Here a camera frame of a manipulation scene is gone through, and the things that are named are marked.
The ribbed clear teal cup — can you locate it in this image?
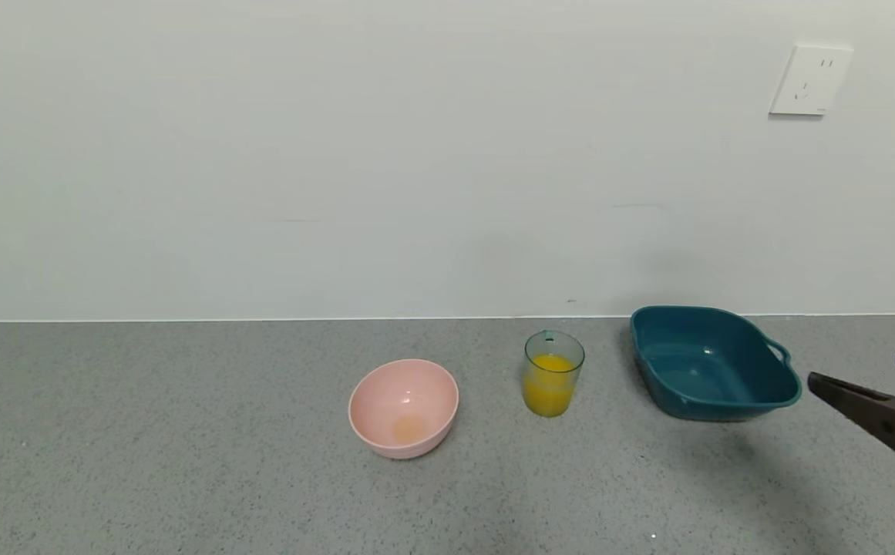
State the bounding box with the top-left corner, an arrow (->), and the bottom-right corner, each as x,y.
523,330 -> 586,419

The orange juice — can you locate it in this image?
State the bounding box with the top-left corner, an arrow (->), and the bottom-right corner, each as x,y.
523,353 -> 576,418

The white wall socket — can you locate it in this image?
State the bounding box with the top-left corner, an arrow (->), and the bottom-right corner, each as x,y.
769,44 -> 854,117

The pink plastic bowl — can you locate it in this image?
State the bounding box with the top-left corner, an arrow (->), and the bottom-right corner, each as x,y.
348,358 -> 460,461

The teal rectangular baking tray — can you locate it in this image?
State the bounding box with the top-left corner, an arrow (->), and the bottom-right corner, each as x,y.
630,305 -> 803,422

